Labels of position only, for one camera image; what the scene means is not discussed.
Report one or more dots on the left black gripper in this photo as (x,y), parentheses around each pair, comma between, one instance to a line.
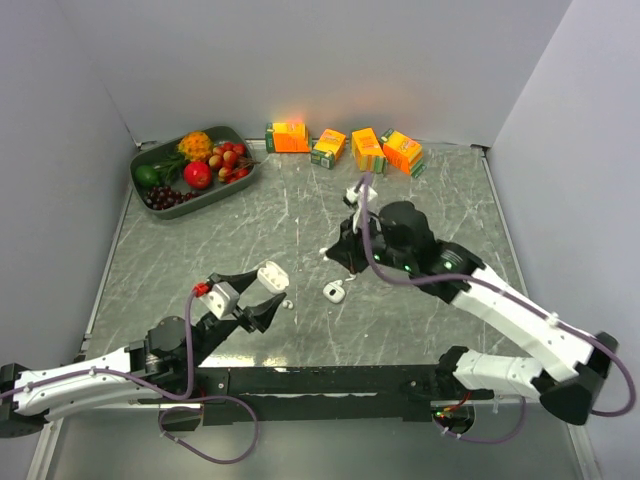
(261,314)

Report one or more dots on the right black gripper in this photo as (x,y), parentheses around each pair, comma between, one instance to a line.
(347,249)

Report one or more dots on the red cherry bunch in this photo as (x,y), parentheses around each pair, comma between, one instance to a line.
(231,162)

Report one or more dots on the dark grape bunch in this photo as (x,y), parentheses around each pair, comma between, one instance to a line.
(160,198)

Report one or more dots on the white square charging case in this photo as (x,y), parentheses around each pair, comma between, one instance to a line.
(333,293)

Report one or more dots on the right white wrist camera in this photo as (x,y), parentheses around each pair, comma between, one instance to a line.
(353,198)

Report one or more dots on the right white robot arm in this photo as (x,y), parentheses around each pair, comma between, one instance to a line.
(563,370)

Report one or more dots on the green leafy sprig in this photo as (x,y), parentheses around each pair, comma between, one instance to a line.
(169,168)

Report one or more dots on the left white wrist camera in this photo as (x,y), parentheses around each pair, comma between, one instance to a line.
(220,298)

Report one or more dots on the orange green box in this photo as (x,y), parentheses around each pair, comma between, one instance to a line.
(284,137)
(403,152)
(328,149)
(367,151)

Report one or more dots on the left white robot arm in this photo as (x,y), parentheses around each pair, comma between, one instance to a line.
(161,365)

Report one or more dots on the green lime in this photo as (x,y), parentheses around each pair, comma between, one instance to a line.
(147,177)

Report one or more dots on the orange spiky fruit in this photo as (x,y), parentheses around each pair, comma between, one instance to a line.
(196,146)

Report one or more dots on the white oval earbud case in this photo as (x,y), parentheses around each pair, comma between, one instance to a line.
(273,277)

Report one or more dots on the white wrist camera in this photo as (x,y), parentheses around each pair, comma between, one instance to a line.
(220,298)
(353,198)

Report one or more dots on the grey fruit tray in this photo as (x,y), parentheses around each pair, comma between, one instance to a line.
(214,193)

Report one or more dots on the red pomegranate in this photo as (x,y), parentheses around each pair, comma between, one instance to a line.
(197,175)

